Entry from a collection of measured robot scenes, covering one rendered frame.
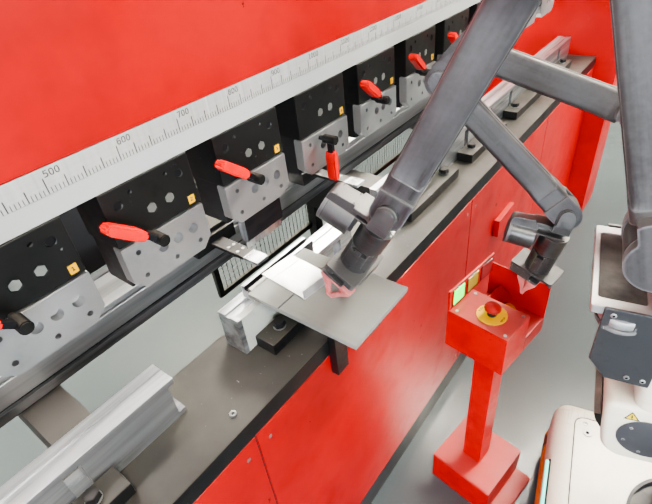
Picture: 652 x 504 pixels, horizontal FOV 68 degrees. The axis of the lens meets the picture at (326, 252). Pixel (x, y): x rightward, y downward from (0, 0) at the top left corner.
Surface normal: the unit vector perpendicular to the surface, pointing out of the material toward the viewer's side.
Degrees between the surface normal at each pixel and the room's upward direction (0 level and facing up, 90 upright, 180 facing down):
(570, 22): 90
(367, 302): 0
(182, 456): 0
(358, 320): 0
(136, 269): 90
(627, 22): 91
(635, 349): 90
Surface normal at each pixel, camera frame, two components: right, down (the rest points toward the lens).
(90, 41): 0.79, 0.29
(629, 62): -0.48, 0.58
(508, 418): -0.10, -0.80
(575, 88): -0.30, 0.39
